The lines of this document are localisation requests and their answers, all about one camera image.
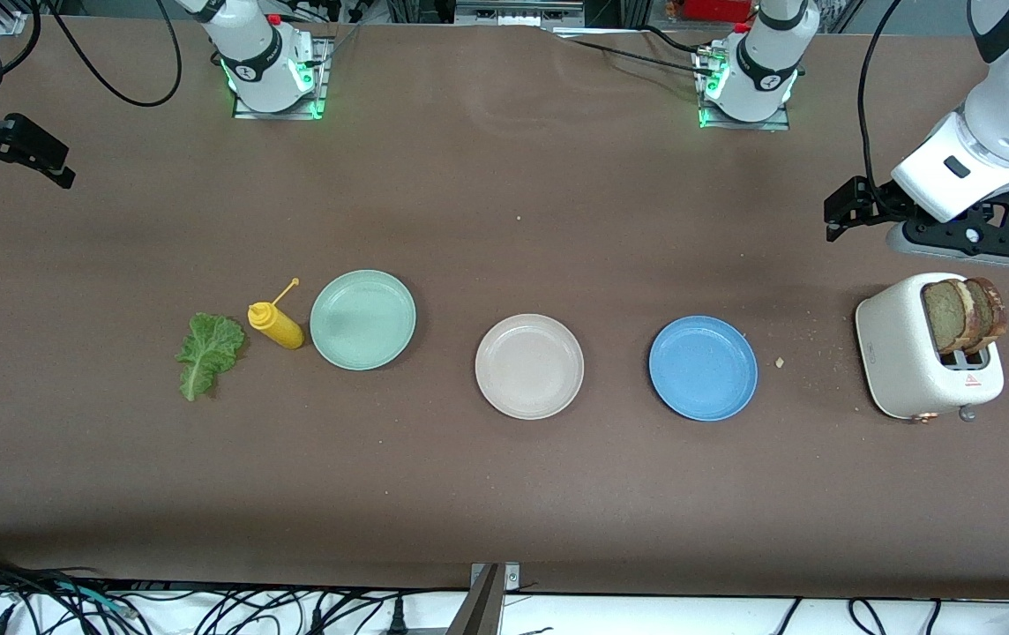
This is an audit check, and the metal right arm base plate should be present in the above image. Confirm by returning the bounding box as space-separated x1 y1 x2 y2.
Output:
231 35 331 121

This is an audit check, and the long black table cable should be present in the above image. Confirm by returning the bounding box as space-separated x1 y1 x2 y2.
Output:
553 35 715 77

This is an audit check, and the mint green plate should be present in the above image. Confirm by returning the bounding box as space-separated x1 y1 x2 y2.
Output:
310 270 417 371

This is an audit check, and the looped black cable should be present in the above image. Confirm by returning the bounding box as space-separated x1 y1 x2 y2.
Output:
848 598 890 635

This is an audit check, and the red box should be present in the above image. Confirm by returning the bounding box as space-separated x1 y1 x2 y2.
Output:
665 0 761 23

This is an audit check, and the green lettuce leaf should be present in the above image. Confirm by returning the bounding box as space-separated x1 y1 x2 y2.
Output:
176 313 246 402

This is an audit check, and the aluminium frame beam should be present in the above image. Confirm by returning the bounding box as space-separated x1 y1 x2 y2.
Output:
454 0 587 27

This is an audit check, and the black left camera bracket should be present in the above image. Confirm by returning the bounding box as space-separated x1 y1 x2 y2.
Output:
903 190 1009 261

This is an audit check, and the metal corner bracket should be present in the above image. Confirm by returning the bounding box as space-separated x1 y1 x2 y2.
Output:
469 562 521 594

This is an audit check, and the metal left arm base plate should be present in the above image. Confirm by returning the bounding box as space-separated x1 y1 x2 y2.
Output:
697 44 792 131

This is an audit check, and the thick black cable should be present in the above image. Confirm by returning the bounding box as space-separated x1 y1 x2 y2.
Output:
0 540 148 635

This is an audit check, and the cream white toaster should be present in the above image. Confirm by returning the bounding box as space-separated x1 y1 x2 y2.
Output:
855 273 1005 424

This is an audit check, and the short black table cable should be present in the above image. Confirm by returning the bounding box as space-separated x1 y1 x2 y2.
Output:
637 25 704 54

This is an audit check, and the beige plate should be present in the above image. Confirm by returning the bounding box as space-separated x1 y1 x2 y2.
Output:
475 314 585 421

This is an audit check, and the yellow mustard squeeze bottle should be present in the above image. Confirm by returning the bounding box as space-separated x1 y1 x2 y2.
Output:
247 279 305 350

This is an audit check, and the teal cable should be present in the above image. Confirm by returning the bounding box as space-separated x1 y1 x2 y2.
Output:
50 580 135 616

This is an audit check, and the dark metal frame bar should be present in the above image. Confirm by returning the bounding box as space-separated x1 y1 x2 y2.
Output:
445 564 505 635

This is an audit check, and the blue plate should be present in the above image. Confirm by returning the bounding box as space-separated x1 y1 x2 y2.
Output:
648 316 759 422

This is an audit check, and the light brown bread slice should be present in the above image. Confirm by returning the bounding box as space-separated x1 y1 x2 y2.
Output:
921 279 982 355

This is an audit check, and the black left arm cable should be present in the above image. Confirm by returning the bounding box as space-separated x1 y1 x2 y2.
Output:
857 0 904 217

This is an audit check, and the dark crust bread slice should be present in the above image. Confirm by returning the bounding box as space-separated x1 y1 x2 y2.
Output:
968 277 1009 343

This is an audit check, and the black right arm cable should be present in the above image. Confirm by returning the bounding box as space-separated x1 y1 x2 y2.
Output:
0 0 183 108

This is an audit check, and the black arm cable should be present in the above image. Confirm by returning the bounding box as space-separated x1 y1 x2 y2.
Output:
0 0 183 108
857 0 904 217

